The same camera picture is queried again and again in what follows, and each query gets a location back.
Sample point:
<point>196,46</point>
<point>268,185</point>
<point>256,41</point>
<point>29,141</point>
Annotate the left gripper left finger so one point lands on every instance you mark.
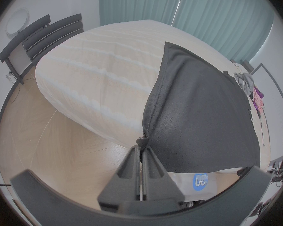
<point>126,182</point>

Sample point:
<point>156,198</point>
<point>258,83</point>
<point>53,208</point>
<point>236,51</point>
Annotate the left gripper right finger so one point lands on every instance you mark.
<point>153,185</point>

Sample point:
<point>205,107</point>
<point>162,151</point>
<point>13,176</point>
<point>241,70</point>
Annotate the black T-shirt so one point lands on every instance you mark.
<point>198,114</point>

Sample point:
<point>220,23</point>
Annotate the bed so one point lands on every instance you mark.
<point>96,67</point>

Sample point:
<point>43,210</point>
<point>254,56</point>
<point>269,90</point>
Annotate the pile of clothes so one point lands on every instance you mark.
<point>258,99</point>

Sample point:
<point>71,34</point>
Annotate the grey garment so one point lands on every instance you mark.
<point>245,80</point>

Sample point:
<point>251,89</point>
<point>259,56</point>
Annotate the grey bedside table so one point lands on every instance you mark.
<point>246,63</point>

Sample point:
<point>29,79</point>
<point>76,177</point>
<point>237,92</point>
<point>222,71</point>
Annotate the black chest of drawers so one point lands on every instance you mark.
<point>53,38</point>

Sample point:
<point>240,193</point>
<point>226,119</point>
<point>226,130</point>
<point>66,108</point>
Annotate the blue-green curtain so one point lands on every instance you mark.
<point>226,20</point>
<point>136,3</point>

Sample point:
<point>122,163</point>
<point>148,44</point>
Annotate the round white lamp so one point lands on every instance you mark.
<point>17,21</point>

